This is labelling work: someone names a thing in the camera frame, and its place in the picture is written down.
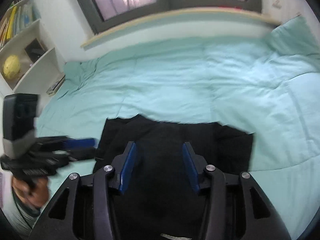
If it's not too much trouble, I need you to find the row of books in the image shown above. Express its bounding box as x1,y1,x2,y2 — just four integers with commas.
1,0,41,49

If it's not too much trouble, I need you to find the mint green pillow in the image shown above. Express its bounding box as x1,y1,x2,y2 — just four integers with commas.
265,16,319,57

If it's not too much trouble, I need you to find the mint green duvet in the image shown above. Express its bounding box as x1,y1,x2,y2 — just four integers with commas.
4,33,320,240

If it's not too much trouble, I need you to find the white bookshelf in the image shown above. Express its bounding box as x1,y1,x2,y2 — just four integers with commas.
1,0,65,96

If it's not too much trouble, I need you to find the yellow ball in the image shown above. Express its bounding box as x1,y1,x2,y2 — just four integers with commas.
3,55,21,80

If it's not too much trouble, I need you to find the person's left hand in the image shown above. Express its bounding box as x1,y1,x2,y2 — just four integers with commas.
11,177,49,209

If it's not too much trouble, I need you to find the wooden window sill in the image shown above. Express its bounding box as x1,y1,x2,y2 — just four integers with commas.
81,8,281,53

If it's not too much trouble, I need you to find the black box on shelf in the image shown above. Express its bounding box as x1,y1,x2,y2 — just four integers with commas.
24,38,47,63

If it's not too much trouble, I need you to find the black camera box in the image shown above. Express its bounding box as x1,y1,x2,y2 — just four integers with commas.
3,93,39,159

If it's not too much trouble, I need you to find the black hooded jacket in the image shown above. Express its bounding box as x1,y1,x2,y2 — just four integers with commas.
94,115,254,239

